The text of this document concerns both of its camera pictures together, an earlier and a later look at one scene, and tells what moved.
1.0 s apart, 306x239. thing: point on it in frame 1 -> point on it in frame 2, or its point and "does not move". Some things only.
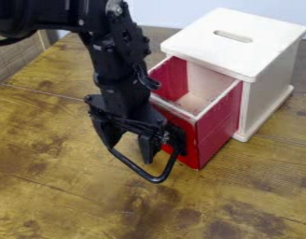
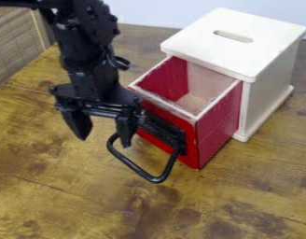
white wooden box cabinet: (252, 49) does not move
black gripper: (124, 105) -> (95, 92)
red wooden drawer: (199, 102) does not move
